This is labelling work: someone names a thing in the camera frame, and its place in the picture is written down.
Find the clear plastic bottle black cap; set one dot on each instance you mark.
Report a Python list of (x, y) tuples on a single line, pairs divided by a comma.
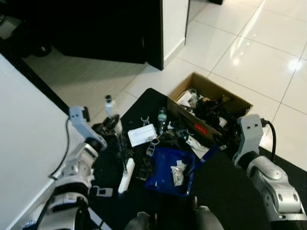
[(111, 109)]

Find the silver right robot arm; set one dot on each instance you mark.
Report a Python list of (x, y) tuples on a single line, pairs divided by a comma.
[(276, 184)]

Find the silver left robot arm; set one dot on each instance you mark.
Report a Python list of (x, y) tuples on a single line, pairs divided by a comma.
[(76, 167)]

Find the black floor mat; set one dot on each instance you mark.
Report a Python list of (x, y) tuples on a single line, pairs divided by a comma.
[(225, 191)]

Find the white paper card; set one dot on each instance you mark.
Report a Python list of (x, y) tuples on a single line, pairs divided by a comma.
[(142, 135)]

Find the small white clip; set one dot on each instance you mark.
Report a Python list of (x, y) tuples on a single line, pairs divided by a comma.
[(145, 121)]

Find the small bottle with green cap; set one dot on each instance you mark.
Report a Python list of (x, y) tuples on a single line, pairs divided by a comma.
[(162, 120)]

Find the crumpled paper wrapper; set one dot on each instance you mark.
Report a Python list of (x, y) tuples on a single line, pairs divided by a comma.
[(178, 173)]

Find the small grey tag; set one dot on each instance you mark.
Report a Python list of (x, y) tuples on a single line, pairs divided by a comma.
[(103, 192)]

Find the brown cardboard box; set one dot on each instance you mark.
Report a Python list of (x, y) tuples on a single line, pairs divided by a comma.
[(211, 85)]

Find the grey robot right leg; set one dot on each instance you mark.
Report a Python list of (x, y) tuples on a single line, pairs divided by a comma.
[(208, 219)]

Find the grey robot leg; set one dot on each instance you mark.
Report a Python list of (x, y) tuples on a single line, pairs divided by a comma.
[(208, 219), (139, 221)]

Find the grey robot left leg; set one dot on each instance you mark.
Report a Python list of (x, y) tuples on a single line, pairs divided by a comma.
[(139, 221)]

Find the black cabinet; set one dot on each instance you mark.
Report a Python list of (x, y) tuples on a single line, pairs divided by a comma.
[(96, 28)]

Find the black caster wheel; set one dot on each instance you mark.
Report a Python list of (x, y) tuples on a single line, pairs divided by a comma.
[(41, 50)]

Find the black furniture base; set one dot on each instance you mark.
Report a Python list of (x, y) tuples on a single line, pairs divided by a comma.
[(216, 2)]

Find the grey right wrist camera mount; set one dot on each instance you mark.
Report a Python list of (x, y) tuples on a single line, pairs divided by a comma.
[(249, 134)]

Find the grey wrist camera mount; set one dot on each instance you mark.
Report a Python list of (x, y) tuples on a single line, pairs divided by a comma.
[(79, 120), (249, 134)]

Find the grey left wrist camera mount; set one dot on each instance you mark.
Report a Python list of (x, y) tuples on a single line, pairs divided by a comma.
[(79, 120)]

